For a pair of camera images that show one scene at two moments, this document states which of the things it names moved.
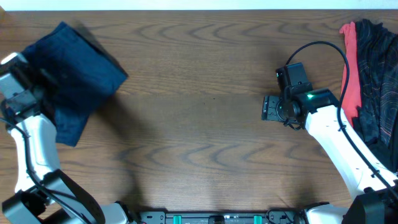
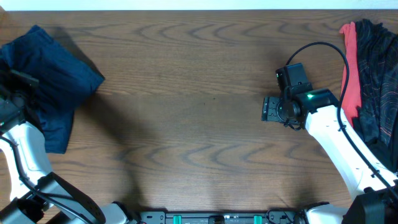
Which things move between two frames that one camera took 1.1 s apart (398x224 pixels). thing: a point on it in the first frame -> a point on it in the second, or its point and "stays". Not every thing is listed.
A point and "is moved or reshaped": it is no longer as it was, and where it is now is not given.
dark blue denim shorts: [74, 72] is moved or reshaped
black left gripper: [35, 78] -> [24, 93]
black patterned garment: [376, 118] stays
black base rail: [280, 216] stays
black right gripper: [270, 112] stays
